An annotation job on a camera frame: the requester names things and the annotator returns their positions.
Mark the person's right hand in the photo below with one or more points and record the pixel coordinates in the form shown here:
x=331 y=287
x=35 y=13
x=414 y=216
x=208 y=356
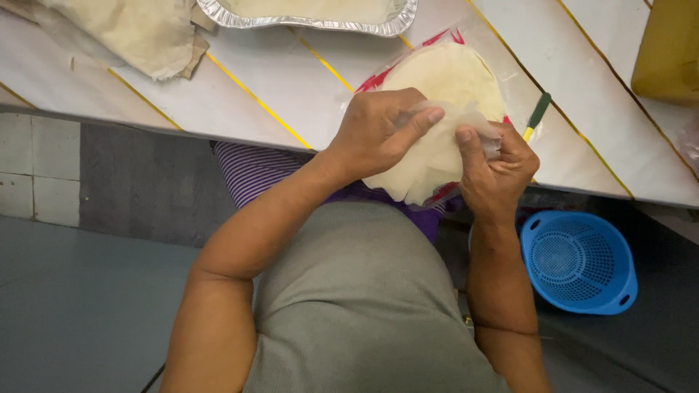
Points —
x=499 y=169

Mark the crumpled beige cloth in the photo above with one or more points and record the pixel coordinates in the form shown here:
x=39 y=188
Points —
x=125 y=30

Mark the yellow-brown box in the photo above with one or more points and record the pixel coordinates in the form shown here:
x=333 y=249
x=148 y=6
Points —
x=669 y=52

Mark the blue plastic colander basket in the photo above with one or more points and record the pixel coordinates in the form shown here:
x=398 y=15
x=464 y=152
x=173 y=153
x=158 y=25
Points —
x=579 y=262

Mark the stack of round pastry wrappers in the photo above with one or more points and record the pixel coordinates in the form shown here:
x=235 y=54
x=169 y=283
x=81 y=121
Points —
x=442 y=109

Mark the person's left hand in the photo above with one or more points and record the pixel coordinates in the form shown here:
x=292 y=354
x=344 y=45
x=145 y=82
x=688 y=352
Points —
x=366 y=136

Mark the aluminium foil tray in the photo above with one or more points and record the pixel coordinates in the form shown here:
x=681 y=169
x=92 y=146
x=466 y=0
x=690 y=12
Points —
x=311 y=13

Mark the clear plastic bag red print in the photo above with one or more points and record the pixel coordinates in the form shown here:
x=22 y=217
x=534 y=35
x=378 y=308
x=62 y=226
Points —
x=437 y=71

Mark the person's grey shirt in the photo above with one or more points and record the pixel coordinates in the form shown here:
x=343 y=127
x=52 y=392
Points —
x=360 y=305

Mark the purple striped trousers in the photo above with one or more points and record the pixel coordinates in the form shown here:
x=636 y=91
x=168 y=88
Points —
x=262 y=169

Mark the thin translucent wrapper sheet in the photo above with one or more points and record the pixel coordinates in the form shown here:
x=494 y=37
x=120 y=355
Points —
x=445 y=131

